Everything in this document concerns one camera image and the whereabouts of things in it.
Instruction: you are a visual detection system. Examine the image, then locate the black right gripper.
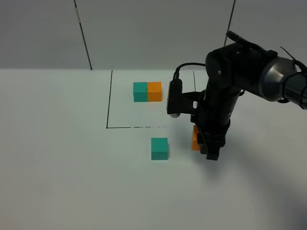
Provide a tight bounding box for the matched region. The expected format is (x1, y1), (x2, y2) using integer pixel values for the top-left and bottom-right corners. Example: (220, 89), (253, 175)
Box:
(191, 115), (230, 160)

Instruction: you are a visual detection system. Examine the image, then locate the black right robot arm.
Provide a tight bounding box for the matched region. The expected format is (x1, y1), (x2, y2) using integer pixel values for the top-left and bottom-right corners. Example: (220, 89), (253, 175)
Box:
(191, 31), (307, 161)

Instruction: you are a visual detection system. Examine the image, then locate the template orange cube block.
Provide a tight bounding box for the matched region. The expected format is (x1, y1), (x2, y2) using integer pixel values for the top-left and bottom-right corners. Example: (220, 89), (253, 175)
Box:
(147, 82), (162, 102)

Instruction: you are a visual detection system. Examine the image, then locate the template teal cube block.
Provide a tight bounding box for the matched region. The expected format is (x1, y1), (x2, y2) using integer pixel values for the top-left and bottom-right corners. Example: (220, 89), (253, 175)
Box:
(133, 82), (148, 102)

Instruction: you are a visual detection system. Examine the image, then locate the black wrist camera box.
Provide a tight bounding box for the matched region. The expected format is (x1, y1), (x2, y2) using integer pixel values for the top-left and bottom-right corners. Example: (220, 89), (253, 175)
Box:
(166, 79), (182, 118)

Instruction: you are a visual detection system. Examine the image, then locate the black camera cable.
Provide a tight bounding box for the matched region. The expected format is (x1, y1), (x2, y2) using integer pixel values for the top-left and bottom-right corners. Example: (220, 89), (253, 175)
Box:
(173, 62), (206, 81)

